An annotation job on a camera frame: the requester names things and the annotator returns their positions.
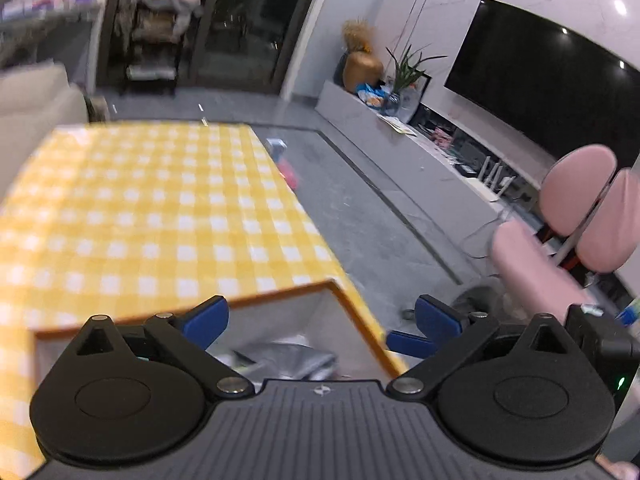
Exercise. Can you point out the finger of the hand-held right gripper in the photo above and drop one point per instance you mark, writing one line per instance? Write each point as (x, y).
(410, 344)

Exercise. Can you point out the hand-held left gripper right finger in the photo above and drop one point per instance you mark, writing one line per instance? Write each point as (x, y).
(440, 317)

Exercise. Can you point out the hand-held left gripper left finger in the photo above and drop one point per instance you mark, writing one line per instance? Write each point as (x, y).
(210, 317)

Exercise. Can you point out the orange cardboard box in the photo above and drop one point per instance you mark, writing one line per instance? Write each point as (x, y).
(370, 332)

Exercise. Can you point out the silver fabric pouch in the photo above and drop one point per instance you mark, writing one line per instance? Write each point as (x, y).
(295, 360)

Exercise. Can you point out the yellow checked tablecloth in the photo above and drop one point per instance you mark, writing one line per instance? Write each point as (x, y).
(150, 210)

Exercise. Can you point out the white router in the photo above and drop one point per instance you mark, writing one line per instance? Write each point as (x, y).
(492, 185)

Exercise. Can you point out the pink office chair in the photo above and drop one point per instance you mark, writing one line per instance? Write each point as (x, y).
(575, 185)

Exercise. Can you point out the pink toy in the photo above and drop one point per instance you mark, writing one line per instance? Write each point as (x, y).
(288, 176)

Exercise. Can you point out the grey TV cabinet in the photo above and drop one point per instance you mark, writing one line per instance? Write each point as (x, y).
(400, 160)

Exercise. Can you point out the small box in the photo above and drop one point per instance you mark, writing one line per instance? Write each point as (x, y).
(276, 150)

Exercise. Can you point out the paper sheet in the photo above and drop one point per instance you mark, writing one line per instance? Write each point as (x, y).
(397, 125)

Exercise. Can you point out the green plant in glass vase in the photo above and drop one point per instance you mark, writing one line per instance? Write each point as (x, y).
(392, 102)

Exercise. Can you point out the blue snack bag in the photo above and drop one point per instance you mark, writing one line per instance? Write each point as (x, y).
(370, 94)

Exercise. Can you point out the gold vase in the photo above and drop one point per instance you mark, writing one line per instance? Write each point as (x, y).
(362, 72)

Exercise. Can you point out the black flat screen television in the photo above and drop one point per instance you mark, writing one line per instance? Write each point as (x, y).
(540, 80)

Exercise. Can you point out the beige fabric sofa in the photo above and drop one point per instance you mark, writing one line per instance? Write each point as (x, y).
(30, 105)

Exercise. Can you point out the glass sliding doors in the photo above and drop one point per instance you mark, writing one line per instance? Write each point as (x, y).
(240, 25)

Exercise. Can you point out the dried flowers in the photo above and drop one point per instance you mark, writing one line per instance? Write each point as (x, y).
(357, 35)

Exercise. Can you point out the grey desk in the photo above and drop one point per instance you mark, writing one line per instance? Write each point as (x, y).
(45, 20)

